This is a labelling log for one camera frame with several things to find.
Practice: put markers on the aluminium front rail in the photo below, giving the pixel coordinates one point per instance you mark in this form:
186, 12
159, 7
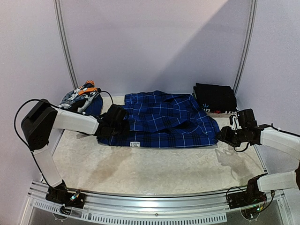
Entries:
203, 209

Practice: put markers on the left aluminium frame post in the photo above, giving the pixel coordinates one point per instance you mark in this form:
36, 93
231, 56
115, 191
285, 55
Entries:
64, 42

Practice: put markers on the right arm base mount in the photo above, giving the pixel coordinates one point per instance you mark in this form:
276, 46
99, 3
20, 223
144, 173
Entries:
245, 198

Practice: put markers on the black t-shirt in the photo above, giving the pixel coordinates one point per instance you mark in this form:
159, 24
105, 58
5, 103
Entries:
215, 97

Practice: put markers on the solid navy blue garment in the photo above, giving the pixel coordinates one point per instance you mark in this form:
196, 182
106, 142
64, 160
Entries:
93, 105

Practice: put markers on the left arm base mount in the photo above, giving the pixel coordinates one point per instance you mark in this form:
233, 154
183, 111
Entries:
67, 198

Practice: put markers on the red black plaid shirt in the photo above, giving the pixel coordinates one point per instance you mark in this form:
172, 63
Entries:
218, 113

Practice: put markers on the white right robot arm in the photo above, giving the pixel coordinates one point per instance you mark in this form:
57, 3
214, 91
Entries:
244, 129

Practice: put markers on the right aluminium frame post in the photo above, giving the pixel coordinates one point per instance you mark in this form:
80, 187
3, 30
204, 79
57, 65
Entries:
246, 45

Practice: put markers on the camouflage orange garment pile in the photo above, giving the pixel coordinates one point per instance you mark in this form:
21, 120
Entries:
75, 100

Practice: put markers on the blue plaid garment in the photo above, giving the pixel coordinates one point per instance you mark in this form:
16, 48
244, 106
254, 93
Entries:
163, 120

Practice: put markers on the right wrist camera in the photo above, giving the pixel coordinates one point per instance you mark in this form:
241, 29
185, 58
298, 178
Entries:
234, 122

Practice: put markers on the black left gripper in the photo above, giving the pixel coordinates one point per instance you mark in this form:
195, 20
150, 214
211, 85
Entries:
126, 128

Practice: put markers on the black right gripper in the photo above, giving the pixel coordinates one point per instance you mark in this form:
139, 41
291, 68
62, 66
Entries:
226, 135

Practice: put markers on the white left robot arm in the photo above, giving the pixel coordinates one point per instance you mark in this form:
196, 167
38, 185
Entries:
38, 124

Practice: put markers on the aluminium frame post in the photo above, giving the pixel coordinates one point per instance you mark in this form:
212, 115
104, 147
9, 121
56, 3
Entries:
64, 42
246, 45

